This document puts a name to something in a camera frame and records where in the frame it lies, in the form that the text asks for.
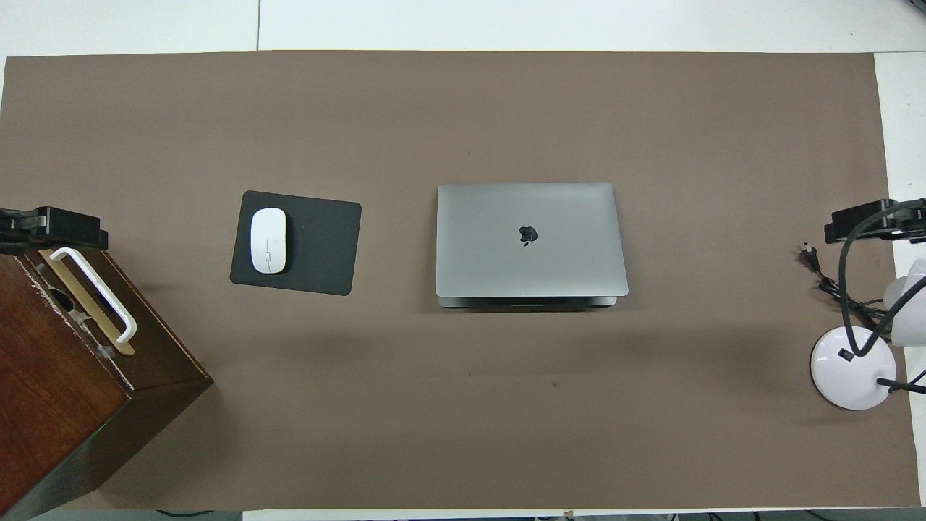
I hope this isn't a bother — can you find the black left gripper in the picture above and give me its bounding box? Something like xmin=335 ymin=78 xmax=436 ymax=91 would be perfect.
xmin=0 ymin=208 xmax=109 ymax=254

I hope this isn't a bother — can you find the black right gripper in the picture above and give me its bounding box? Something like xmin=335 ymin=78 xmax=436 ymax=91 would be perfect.
xmin=825 ymin=199 xmax=926 ymax=244

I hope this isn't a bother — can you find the silver grey laptop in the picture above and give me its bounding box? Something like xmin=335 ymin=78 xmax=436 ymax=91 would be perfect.
xmin=436 ymin=182 xmax=629 ymax=310

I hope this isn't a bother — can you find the white desk lamp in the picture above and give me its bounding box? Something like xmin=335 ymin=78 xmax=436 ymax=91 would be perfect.
xmin=810 ymin=258 xmax=926 ymax=411

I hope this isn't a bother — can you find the dark brown wooden box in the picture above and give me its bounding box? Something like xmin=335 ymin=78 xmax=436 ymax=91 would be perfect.
xmin=0 ymin=242 xmax=214 ymax=520

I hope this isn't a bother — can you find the white computer mouse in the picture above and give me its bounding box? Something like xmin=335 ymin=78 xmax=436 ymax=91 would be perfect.
xmin=250 ymin=208 xmax=288 ymax=274

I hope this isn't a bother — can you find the black mouse pad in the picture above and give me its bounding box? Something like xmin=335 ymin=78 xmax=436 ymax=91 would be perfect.
xmin=229 ymin=190 xmax=362 ymax=297

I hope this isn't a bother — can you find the brown table mat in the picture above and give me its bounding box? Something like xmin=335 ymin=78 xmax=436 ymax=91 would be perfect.
xmin=0 ymin=51 xmax=921 ymax=511

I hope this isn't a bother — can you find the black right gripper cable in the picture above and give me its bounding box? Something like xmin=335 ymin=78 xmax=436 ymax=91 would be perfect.
xmin=838 ymin=197 xmax=926 ymax=357

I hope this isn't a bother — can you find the white box handle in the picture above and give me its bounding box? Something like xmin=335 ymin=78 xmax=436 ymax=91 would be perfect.
xmin=49 ymin=247 xmax=138 ymax=344

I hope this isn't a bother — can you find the brass box handle plate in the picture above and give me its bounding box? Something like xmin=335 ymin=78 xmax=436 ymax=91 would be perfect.
xmin=36 ymin=247 xmax=136 ymax=357

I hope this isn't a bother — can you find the black lamp power cable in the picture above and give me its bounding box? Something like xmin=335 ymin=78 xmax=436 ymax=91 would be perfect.
xmin=802 ymin=245 xmax=894 ymax=334

